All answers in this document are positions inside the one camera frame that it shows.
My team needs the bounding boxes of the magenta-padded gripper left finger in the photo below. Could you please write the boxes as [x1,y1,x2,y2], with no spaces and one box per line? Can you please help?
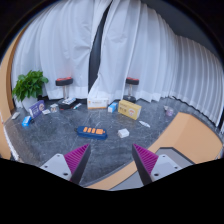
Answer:
[39,143,92,185]

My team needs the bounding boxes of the purple printed box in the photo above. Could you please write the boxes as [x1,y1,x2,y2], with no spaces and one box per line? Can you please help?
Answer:
[28,99,46,119]

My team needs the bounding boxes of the red-topped black stool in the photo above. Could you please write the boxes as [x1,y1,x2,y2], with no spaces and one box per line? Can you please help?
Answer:
[123,77,140,104]
[55,76,79,109]

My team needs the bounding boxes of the white and orange box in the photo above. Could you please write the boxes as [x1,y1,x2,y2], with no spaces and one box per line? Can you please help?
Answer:
[86,96,110,110]

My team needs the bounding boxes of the blue power strip orange sockets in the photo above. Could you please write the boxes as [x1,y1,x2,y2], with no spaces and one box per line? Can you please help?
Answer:
[76,125,108,140]

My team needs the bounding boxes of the yellow cardboard box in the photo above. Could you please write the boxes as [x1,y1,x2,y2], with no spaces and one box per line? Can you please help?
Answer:
[117,99,142,121]

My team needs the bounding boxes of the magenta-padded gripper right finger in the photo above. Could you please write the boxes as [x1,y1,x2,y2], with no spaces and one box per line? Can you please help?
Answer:
[131,143,183,186]

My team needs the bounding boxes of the small blue packet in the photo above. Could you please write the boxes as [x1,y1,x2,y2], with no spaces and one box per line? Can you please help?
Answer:
[21,115,34,128]

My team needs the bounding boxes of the small blue white box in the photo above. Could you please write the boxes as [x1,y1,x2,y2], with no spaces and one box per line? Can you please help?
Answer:
[107,101,119,114]

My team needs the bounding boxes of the white curtain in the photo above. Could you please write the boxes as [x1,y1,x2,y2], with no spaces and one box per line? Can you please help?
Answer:
[87,0,224,128]
[10,0,113,101]

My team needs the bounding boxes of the small white packet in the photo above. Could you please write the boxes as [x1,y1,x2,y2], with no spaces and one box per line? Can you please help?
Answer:
[10,111,21,121]

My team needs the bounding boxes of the green potted plant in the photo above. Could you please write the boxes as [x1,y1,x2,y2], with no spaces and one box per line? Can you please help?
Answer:
[11,69,50,109]

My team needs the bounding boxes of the white tissue pack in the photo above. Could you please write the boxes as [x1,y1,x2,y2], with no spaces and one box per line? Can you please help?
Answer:
[61,96,77,106]

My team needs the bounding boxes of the white marker pen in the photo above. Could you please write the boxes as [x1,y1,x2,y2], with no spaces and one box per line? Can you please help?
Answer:
[71,102,83,111]

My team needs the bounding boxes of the white plastic sachet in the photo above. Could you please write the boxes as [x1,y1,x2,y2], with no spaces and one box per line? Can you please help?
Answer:
[138,120,151,129]

